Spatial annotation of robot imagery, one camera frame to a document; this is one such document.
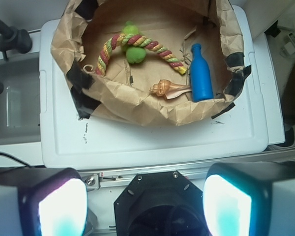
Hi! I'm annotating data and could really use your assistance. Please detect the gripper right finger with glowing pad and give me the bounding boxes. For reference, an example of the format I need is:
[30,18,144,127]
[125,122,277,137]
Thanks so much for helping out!
[203,161,295,236]

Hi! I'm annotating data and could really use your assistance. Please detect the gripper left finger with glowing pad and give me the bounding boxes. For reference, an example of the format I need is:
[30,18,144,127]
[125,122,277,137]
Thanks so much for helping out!
[0,167,88,236]

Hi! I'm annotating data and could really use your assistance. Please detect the blue plastic bottle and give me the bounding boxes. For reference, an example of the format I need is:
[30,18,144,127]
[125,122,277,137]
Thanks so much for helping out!
[190,43,214,102]

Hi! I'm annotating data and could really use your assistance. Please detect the white plastic bin lid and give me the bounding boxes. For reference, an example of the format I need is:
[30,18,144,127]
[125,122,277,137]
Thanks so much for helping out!
[39,6,269,170]

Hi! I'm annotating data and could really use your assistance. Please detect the white sink basin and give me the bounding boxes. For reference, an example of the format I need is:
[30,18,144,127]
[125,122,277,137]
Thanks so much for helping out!
[0,53,40,145]

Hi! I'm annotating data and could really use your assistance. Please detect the crumpled brown paper bag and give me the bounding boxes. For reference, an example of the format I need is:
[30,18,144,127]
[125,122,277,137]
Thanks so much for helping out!
[51,0,251,126]

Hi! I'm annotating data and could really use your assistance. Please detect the orange seashell toy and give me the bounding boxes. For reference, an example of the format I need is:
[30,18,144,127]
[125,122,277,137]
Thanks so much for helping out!
[149,80,192,100]

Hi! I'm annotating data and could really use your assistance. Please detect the black faucet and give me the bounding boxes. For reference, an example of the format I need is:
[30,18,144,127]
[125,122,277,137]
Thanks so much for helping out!
[0,20,32,61]

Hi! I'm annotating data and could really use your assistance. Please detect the aluminium rail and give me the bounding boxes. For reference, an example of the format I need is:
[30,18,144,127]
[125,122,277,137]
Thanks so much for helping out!
[79,147,295,191]

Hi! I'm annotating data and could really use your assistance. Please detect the black cable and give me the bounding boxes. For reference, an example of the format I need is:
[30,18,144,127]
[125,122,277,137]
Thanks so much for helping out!
[0,150,35,169]

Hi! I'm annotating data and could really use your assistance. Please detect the black octagonal mount plate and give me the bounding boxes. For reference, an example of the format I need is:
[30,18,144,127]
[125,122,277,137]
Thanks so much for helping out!
[114,171,210,236]

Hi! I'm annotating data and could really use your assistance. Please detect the colourful rope toy green balls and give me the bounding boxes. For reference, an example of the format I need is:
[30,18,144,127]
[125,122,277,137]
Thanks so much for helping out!
[95,21,187,76]

